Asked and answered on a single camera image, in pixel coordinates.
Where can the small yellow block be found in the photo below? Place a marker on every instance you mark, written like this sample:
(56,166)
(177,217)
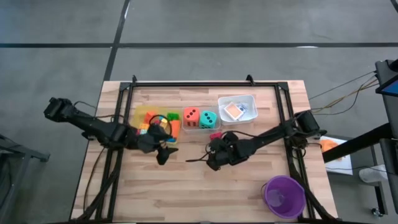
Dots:
(163,120)

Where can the clear plastic bin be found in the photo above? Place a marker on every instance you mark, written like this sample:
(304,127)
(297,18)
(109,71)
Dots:
(200,130)

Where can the yellow toy block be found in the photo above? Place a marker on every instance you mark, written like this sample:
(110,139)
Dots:
(144,126)

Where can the white plastic bin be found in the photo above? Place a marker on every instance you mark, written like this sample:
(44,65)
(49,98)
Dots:
(252,116)

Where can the orange foam die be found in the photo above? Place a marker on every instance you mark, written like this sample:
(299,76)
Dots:
(191,117)

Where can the black diagonal stand beam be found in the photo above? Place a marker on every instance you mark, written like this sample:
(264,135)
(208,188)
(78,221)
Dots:
(351,147)

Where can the black aluminium table frame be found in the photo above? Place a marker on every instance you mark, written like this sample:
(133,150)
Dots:
(202,84)

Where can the black monitor blue screen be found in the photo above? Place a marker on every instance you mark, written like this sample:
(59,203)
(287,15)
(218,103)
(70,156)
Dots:
(385,71)

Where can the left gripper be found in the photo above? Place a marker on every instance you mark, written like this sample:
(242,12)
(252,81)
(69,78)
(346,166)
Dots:
(152,140)

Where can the orange plastic object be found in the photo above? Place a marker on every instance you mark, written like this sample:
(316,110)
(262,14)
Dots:
(328,145)

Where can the white paper sheet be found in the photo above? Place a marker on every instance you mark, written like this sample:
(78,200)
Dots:
(342,161)

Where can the small mint block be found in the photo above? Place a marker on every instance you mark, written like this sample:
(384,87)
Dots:
(143,132)

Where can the long orange block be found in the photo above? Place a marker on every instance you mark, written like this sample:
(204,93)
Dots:
(176,129)

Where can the black caster wheel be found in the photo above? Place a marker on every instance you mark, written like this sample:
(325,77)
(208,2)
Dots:
(377,212)

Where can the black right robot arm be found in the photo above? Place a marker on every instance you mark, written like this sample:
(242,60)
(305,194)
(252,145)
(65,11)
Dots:
(280,133)

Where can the teal foam die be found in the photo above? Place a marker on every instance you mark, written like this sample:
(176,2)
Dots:
(208,119)

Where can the grey stand column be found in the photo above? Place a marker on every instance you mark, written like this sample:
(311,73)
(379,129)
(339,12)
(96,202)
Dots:
(392,118)

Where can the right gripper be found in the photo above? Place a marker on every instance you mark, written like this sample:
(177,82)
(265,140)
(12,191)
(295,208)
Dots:
(237,152)

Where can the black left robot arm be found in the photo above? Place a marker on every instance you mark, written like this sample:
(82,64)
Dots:
(93,124)

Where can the yellow translucent plastic bin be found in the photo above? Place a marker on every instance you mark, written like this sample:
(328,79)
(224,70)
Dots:
(138,113)

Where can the purple plastic bucket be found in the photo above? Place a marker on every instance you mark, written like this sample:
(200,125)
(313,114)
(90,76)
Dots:
(289,189)

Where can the black stand leg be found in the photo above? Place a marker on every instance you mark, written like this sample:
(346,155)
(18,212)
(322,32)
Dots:
(381,196)

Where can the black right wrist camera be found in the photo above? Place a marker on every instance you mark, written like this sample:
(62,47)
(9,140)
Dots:
(231,137)

